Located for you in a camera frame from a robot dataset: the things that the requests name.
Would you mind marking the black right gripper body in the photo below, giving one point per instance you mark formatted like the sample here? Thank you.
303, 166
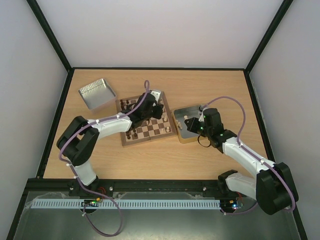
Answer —
193, 123

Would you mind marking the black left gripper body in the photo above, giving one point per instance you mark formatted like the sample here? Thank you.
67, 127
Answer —
158, 115

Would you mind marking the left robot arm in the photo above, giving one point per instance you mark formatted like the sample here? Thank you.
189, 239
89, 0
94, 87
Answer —
78, 141

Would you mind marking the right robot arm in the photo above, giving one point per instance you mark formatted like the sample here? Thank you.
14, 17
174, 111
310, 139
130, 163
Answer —
271, 184

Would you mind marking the pile of light chess pieces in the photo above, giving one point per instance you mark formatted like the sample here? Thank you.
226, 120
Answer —
179, 125

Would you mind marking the wooden chess board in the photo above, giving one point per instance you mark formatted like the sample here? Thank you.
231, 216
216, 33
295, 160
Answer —
154, 129

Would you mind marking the row of dark chess pieces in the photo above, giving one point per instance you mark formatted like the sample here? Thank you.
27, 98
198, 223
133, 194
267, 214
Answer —
129, 104

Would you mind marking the gold tin box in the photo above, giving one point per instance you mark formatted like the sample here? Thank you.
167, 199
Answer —
185, 136

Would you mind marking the silver embossed tin lid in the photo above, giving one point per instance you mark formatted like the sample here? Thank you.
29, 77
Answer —
97, 94

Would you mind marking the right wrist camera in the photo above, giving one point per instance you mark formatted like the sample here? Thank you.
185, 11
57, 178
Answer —
201, 111

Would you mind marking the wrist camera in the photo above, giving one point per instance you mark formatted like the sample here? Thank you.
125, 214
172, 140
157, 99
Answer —
157, 94
201, 111

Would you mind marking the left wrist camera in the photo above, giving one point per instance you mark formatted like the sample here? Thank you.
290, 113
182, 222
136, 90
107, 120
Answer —
157, 94

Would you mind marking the light blue cable duct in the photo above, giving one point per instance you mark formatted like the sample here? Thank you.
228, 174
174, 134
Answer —
128, 204

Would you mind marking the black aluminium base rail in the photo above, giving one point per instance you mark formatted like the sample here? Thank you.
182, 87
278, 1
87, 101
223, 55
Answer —
109, 187

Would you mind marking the black enclosure frame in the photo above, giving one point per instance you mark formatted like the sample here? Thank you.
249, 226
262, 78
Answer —
36, 9

